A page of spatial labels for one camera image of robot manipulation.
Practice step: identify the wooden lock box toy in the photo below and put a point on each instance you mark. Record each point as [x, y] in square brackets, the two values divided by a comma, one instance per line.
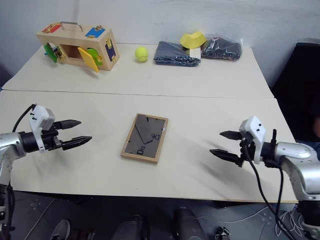
[75, 37]

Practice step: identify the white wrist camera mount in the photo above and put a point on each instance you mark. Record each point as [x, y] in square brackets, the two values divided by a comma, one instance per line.
[255, 130]
[37, 117]

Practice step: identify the yellow foam block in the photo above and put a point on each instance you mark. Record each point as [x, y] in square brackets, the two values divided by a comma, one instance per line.
[193, 39]

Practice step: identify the white paper card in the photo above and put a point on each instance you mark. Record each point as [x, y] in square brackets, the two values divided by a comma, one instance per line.
[195, 53]

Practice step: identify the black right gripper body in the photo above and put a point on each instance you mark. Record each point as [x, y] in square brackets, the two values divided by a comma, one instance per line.
[247, 152]

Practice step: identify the plastic bag with dark cloth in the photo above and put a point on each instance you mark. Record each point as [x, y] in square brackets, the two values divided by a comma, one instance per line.
[222, 48]

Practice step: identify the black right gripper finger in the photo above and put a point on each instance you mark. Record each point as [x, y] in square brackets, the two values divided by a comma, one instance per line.
[231, 135]
[225, 155]

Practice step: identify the small black floor object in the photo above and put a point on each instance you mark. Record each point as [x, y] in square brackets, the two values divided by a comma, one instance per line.
[223, 233]

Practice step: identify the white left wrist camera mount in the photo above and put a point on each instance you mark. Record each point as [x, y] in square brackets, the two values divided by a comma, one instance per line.
[37, 117]

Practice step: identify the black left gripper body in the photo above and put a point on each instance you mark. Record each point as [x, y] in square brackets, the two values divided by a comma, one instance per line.
[51, 141]

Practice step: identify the wooden framed dark picture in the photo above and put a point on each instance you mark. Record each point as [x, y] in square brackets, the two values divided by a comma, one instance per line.
[145, 140]

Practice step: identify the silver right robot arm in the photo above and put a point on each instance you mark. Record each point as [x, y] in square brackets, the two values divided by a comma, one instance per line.
[297, 155]

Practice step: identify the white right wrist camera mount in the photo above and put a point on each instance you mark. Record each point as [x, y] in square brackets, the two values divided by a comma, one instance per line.
[255, 130]

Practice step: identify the seated bystander person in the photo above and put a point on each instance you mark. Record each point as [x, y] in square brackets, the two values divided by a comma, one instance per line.
[316, 127]

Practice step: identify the grey shoe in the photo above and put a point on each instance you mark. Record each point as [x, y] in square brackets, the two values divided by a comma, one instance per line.
[60, 230]

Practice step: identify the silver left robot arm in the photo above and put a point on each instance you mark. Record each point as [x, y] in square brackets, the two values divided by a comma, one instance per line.
[10, 143]

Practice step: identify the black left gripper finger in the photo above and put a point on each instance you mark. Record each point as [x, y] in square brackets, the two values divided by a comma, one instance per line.
[71, 124]
[76, 141]

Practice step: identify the folded dark blue cloth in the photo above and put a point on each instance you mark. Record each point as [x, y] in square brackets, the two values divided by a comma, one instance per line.
[172, 52]

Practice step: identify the yellow tennis ball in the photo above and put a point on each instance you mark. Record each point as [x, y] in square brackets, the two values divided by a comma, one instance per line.
[141, 54]

